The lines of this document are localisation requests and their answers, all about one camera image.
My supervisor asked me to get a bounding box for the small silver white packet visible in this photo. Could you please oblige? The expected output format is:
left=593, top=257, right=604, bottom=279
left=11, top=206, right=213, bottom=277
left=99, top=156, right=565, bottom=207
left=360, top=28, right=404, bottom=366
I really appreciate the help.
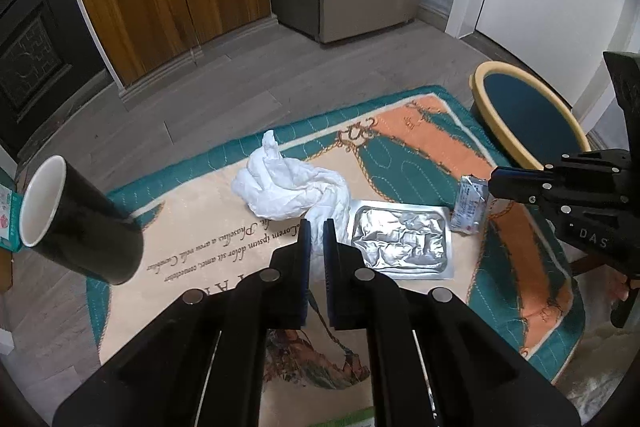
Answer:
left=450, top=176, right=489, bottom=235

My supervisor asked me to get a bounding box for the silver foil blister pack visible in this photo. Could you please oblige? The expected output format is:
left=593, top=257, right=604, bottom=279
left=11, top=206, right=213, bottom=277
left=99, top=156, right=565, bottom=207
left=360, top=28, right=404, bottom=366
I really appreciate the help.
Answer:
left=347, top=199, right=454, bottom=281

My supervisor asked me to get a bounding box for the white tissue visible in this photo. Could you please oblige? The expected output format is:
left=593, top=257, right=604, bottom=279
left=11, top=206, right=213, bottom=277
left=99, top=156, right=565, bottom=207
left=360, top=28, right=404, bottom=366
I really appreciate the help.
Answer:
left=231, top=130, right=350, bottom=251

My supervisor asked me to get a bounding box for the yellow rimmed teal trash bin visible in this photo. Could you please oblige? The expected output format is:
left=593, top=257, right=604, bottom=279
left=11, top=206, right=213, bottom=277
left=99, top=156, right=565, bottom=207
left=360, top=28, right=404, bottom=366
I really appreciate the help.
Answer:
left=469, top=61, right=591, bottom=170

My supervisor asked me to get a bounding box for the teal orange printed rug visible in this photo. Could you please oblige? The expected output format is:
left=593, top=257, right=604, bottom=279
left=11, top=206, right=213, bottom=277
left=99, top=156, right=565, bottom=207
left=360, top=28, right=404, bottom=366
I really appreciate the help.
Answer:
left=87, top=87, right=585, bottom=426

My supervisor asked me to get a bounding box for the black cup white inside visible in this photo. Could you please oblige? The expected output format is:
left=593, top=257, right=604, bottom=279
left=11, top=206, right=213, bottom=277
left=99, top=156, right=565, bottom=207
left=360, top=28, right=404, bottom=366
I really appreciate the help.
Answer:
left=18, top=155, right=143, bottom=285

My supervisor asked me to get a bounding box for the teal printed bag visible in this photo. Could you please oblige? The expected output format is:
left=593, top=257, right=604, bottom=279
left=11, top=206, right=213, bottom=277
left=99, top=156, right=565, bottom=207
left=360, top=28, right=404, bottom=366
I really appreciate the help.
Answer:
left=0, top=169, right=23, bottom=253

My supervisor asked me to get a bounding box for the black entrance door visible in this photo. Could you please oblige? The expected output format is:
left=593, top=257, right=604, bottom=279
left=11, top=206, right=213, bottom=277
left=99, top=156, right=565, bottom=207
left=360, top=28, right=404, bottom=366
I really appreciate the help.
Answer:
left=1, top=0, right=104, bottom=158

